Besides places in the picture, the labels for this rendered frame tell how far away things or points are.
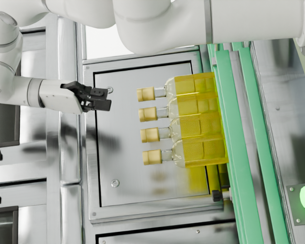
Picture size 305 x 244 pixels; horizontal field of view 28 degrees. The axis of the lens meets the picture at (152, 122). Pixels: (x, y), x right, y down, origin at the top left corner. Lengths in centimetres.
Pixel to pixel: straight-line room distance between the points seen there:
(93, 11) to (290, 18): 33
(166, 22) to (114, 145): 67
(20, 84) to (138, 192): 40
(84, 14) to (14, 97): 56
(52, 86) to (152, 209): 39
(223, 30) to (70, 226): 74
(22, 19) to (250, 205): 58
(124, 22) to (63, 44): 83
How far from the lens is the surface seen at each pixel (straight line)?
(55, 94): 151
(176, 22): 100
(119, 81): 171
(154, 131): 145
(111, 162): 159
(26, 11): 118
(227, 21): 99
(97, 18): 106
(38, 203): 164
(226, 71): 139
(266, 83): 136
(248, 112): 134
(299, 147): 129
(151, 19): 98
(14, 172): 167
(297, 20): 101
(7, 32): 136
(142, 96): 151
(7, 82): 152
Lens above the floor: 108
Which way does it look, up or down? 2 degrees up
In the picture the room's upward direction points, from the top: 97 degrees counter-clockwise
